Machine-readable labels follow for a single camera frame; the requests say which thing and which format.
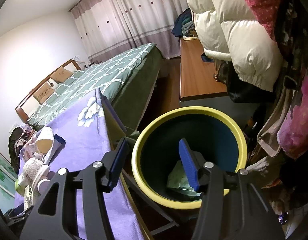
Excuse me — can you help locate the brown pillow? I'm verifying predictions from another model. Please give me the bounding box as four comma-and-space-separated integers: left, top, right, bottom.
33, 83, 55, 104
50, 67, 74, 83

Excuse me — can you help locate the white paper cup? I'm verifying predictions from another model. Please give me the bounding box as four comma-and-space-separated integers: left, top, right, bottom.
36, 127, 54, 154

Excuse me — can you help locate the right brown pillow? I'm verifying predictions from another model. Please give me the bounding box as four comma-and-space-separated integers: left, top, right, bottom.
50, 67, 74, 83

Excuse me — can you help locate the purple floral tablecloth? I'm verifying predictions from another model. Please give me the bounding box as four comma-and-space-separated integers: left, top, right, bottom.
19, 90, 143, 239

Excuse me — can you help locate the green white cylinder can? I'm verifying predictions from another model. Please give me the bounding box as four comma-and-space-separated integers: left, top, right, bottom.
15, 158, 50, 196

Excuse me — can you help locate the dark clothes pile on nightstand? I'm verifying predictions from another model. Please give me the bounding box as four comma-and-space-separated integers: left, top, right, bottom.
8, 124, 35, 174

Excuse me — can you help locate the beige handbag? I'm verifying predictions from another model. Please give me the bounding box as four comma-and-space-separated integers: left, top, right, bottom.
257, 86, 294, 157

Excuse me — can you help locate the bed with green plaid duvet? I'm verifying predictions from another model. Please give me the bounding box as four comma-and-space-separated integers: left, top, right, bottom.
27, 43, 164, 130

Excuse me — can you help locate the left brown pillow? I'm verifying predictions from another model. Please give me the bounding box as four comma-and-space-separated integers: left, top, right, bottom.
33, 83, 55, 104

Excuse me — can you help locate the black strap on desk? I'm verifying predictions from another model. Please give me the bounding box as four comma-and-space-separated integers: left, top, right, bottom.
201, 52, 215, 63

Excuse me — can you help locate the green plastic snack bag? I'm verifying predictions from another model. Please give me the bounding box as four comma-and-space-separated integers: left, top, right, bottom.
166, 160, 201, 198

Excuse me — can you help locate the pink striped curtain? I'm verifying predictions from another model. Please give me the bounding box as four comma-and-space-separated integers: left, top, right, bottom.
70, 0, 188, 63

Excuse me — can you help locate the cream puffer jacket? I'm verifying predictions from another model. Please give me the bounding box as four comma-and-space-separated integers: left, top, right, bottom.
187, 0, 282, 92

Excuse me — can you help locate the wooden desk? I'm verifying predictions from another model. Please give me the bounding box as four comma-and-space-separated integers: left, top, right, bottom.
180, 39, 227, 102

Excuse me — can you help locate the yellow rimmed blue trash bin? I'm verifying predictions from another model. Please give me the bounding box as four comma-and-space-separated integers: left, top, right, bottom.
131, 106, 247, 210

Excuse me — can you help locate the pink floral garment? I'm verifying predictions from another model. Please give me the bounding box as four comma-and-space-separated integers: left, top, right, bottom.
277, 75, 308, 159

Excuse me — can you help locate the wooden headboard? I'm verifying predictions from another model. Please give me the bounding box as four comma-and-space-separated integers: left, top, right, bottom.
15, 59, 81, 122

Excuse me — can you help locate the clothes pile on desk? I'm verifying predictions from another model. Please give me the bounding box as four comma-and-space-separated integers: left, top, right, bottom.
171, 8, 192, 38

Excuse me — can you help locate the dark blue tube wrapper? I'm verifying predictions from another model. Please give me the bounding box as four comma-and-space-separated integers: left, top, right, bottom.
43, 134, 66, 165

